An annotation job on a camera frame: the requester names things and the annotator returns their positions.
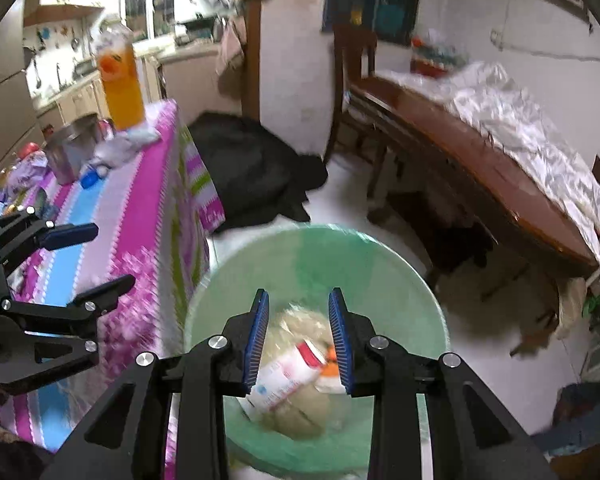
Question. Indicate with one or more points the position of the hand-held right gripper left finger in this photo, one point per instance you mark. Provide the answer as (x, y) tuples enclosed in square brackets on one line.
[(259, 340)]

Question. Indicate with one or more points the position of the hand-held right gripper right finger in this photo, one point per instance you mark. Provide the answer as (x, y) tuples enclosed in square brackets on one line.
[(341, 345)]

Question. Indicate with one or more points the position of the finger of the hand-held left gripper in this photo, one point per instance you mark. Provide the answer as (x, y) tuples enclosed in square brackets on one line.
[(107, 292), (72, 235)]

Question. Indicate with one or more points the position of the white packet with red label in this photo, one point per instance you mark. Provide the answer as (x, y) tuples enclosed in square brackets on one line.
[(285, 375)]

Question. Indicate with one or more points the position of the green lined waste bin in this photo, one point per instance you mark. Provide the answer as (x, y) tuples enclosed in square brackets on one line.
[(300, 260)]

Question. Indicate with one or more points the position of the blue bottle cap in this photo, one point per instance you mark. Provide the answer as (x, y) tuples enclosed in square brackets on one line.
[(89, 178)]

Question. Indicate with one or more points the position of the striped purple tablecloth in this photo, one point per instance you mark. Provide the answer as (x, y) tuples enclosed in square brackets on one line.
[(145, 240)]

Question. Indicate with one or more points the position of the metal pot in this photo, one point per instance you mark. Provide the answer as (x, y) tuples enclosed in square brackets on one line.
[(72, 147)]

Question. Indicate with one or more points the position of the white cloth glove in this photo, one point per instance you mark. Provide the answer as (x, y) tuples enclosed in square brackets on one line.
[(122, 145)]

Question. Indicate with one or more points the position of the kitchen counter cabinets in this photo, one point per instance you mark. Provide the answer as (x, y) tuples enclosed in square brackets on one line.
[(80, 87)]

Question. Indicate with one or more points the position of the dark wooden stool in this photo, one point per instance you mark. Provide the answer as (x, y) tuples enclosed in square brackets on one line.
[(445, 240)]

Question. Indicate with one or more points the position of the orange juice bottle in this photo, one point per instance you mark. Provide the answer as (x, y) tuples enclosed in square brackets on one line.
[(122, 90)]

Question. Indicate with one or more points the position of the black cloth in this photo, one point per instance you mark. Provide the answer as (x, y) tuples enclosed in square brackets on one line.
[(250, 165)]

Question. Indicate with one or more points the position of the wooden chair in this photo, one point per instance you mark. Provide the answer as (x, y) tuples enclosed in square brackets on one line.
[(352, 55), (527, 344)]

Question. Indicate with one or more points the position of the person's dark clothing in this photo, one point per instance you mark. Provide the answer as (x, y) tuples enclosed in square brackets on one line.
[(0, 455)]

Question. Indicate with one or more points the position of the brown wooden table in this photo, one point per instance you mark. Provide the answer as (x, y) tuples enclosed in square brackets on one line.
[(460, 170)]

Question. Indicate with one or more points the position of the cream cloth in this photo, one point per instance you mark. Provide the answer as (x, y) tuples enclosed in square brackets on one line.
[(570, 305)]

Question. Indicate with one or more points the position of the hanging beige cloth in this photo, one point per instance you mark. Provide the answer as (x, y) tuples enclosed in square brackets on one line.
[(230, 45)]

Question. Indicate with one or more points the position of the white shiny table cover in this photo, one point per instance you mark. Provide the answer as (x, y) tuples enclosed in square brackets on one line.
[(520, 125)]

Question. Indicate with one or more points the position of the plastic bag of goods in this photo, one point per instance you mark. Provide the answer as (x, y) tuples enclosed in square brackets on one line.
[(430, 55)]

